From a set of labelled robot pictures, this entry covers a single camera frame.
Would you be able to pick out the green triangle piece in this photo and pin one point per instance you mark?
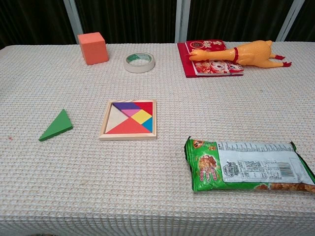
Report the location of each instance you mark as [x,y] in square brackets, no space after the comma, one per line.
[59,125]

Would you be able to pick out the blue triangle tangram piece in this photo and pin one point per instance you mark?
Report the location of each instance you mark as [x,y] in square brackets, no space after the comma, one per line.
[148,125]

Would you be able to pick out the small red triangle tangram piece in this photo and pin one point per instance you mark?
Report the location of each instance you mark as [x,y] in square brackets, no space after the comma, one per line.
[147,107]

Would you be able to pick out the yellow square tangram piece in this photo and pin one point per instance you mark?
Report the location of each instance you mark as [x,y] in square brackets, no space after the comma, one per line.
[141,117]

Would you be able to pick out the pink triangle tangram piece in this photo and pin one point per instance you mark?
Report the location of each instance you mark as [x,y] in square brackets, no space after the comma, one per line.
[130,113]

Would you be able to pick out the large coral triangle tangram piece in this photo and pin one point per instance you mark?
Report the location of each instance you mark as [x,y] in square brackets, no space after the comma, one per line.
[128,129]

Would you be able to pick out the purple parallelogram tangram piece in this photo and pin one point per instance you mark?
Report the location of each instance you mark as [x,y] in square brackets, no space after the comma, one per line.
[126,105]

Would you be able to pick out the wooden tangram tray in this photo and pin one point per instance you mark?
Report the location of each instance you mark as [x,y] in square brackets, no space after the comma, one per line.
[128,137]

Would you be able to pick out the masking tape roll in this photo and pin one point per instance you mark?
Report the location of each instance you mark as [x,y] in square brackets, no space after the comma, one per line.
[128,67]

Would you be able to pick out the red spiral calendar notebook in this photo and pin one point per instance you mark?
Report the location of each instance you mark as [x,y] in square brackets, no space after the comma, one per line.
[187,64]

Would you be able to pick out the beige woven tablecloth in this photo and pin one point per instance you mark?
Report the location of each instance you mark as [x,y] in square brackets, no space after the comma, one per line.
[157,196]

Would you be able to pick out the orange foam cube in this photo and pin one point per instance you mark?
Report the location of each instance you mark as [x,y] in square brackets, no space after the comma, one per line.
[94,49]

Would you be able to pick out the green snack bag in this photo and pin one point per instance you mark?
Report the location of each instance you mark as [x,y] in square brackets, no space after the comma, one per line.
[246,167]

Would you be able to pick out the dark pleated curtain panel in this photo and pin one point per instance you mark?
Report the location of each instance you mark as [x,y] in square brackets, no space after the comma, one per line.
[233,17]
[32,19]
[128,19]
[307,19]

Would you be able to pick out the yellow rubber chicken toy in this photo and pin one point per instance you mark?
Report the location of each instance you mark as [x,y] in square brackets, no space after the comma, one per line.
[253,55]

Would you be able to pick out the white aluminium frame post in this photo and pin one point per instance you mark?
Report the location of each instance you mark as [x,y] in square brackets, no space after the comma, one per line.
[72,22]
[290,19]
[182,19]

